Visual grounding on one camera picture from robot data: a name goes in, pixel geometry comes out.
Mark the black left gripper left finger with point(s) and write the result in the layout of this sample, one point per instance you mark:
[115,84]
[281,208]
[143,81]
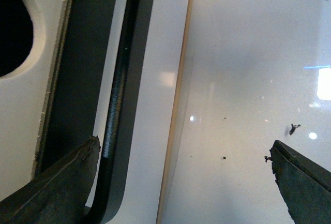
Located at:
[59,194]

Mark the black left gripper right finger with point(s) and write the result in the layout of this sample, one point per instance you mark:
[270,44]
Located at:
[303,184]

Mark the black drawer handle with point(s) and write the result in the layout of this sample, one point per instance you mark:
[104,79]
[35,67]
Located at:
[100,201]

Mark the white drawer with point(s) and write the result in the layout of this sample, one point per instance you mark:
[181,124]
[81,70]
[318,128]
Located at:
[146,112]
[25,92]

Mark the wooden drawer cabinet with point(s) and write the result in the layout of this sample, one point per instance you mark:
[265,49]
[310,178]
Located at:
[177,121]

